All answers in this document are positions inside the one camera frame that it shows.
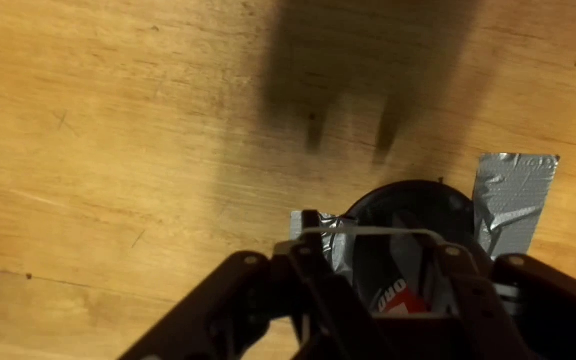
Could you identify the grey duct tape right piece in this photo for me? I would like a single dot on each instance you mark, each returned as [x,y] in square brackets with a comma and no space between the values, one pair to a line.
[509,198]

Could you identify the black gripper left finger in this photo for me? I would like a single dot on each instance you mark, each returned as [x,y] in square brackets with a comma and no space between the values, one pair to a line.
[334,325]

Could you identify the black cup with red label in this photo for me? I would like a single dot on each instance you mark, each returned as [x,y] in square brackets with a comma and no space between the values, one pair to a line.
[374,265]

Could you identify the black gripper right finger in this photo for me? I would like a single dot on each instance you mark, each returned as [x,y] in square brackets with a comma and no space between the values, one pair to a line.
[452,285]

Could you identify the grey duct tape left piece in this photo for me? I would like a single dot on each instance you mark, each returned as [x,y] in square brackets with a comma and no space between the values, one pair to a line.
[333,234]

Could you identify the grey duct tape piece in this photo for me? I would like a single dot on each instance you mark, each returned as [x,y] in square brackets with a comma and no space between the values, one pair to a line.
[509,198]
[333,234]

